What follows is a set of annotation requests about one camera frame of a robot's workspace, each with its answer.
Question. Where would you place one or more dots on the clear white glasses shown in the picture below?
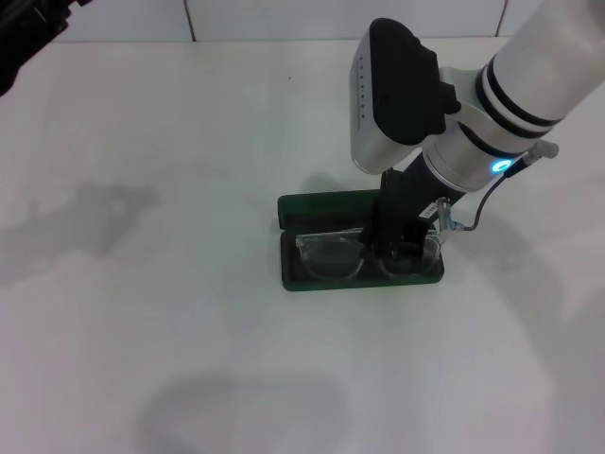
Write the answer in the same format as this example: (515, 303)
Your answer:
(331, 257)

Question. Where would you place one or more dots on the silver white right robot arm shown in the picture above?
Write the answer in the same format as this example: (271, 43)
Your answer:
(534, 75)

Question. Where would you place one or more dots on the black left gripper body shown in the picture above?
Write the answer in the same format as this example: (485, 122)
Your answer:
(19, 33)

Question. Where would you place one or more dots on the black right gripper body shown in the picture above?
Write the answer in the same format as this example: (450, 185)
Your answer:
(406, 198)

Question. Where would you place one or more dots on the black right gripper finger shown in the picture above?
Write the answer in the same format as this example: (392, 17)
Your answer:
(383, 243)
(416, 236)

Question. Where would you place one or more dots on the green glasses case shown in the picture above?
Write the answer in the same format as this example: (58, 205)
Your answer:
(321, 208)

